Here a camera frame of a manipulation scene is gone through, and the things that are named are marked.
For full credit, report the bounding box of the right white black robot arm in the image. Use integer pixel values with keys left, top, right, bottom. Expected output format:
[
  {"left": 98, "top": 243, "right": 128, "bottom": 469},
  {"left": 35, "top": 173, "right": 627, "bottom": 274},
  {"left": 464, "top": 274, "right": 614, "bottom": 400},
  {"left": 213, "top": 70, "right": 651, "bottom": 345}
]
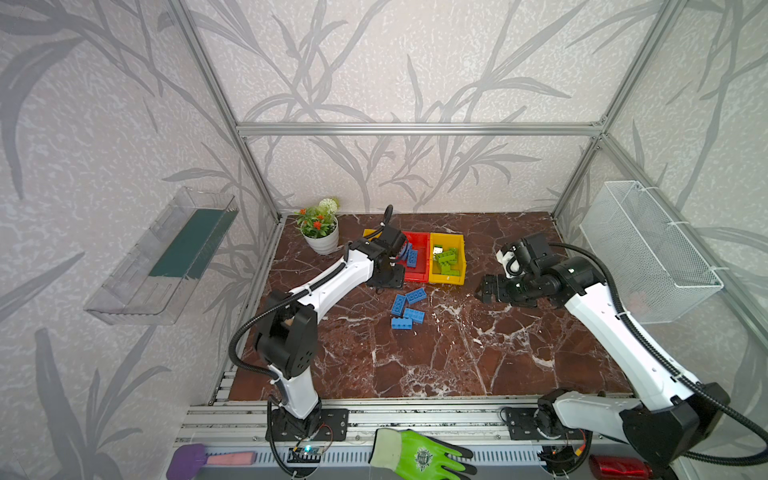
[{"left": 475, "top": 234, "right": 767, "bottom": 471}]

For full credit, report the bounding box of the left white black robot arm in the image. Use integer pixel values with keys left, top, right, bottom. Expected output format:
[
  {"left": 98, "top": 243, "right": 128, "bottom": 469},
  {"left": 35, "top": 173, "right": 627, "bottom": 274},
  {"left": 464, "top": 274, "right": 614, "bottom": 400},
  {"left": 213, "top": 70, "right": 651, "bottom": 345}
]
[{"left": 228, "top": 224, "right": 407, "bottom": 421}]

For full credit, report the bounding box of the red plastic bin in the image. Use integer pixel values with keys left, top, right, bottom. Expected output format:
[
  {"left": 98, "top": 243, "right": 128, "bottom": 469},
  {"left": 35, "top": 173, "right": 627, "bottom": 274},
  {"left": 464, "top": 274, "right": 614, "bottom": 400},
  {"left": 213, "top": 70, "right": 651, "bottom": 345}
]
[{"left": 400, "top": 231, "right": 431, "bottom": 283}]

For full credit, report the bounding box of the potted plant white pot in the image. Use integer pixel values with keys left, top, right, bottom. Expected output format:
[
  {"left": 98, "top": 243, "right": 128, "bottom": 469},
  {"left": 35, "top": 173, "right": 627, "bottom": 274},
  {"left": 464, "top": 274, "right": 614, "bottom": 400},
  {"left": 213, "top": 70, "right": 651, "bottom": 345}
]
[{"left": 296, "top": 197, "right": 340, "bottom": 255}]

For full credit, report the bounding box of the right yellow plastic bin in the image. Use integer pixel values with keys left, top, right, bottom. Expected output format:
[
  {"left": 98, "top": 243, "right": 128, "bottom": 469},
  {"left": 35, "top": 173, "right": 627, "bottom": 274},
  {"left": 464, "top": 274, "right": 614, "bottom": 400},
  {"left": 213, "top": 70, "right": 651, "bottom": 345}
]
[{"left": 427, "top": 233, "right": 467, "bottom": 285}]

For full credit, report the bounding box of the green work glove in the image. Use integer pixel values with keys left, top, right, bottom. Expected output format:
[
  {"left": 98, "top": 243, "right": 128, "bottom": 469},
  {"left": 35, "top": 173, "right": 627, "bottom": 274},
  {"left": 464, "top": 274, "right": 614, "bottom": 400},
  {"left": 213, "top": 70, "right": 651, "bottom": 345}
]
[{"left": 369, "top": 428, "right": 478, "bottom": 480}]

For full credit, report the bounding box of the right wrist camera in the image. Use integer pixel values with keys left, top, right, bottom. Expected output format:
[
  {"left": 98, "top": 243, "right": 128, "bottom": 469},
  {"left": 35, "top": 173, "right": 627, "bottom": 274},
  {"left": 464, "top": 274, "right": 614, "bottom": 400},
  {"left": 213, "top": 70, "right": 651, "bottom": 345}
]
[{"left": 496, "top": 243, "right": 522, "bottom": 278}]

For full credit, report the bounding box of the white wire mesh basket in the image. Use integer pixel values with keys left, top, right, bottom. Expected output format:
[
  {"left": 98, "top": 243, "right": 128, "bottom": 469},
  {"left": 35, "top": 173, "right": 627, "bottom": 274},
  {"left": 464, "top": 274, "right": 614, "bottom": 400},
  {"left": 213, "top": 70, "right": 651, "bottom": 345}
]
[{"left": 580, "top": 180, "right": 723, "bottom": 324}]

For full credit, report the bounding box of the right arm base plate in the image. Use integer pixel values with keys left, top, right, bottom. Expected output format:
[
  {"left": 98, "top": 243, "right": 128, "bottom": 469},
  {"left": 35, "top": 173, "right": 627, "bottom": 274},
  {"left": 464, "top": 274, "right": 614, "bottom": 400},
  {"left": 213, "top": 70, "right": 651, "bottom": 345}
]
[{"left": 499, "top": 406, "right": 543, "bottom": 441}]

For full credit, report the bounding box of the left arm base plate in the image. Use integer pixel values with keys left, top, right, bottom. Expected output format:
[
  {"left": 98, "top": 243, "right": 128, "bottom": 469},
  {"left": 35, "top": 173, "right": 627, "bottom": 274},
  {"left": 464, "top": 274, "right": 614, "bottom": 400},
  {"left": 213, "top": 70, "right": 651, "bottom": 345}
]
[{"left": 265, "top": 408, "right": 349, "bottom": 442}]

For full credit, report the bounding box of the clear acrylic wall shelf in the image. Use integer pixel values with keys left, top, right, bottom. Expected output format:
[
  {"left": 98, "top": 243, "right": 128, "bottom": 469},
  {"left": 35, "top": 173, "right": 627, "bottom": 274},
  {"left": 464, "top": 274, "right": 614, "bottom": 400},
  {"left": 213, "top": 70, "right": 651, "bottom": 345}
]
[{"left": 84, "top": 187, "right": 239, "bottom": 326}]

